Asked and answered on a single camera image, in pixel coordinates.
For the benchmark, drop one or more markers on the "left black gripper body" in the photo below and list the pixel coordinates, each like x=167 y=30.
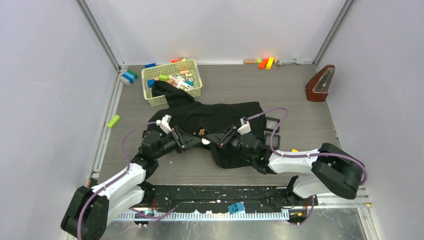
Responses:
x=168 y=144

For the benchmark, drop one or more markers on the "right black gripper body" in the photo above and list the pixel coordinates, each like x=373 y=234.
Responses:
x=234 y=142

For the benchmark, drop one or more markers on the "black button shirt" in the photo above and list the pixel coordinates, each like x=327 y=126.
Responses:
x=191 y=116

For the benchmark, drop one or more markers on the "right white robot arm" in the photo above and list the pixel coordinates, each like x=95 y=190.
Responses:
x=324 y=170

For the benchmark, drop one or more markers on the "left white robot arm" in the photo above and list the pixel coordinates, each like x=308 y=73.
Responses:
x=91 y=209

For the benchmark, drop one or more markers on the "black square box near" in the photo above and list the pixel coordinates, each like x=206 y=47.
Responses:
x=272 y=140

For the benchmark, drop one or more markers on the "black square box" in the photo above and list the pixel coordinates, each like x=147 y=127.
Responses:
x=272 y=140
x=272 y=124

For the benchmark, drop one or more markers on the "black square box far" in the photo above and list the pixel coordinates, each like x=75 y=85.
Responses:
x=272 y=124

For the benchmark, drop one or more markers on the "lime green block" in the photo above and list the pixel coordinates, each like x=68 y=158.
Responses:
x=113 y=121

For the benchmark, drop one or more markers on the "toy blocks in basket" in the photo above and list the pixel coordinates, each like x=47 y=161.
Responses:
x=182 y=79

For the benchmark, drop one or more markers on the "blue toy brick front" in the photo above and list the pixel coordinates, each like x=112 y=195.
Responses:
x=235 y=208

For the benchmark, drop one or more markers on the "pale green plastic basket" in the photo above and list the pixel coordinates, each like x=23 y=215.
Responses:
x=157 y=99

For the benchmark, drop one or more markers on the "stacked blue green bricks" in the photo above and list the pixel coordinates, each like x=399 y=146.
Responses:
x=128 y=77

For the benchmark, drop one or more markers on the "blue block behind basket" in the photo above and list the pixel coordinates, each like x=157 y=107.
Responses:
x=150 y=65

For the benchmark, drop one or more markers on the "tan wooden block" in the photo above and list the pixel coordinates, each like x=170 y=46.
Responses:
x=250 y=61

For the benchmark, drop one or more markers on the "brown wooden metronome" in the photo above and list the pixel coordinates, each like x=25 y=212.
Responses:
x=317 y=88

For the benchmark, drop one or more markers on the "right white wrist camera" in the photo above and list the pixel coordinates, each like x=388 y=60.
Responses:
x=245 y=127

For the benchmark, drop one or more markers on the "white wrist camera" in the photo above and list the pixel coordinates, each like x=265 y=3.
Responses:
x=245 y=127
x=164 y=124

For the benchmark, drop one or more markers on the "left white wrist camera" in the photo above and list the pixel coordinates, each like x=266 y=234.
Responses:
x=164 y=124

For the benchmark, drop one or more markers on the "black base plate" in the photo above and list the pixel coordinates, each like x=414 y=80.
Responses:
x=218 y=198

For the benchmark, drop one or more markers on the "orange block at wall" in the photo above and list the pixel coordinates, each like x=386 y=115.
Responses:
x=263 y=63

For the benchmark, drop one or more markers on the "yellow block at wall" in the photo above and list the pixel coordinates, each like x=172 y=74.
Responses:
x=269 y=63

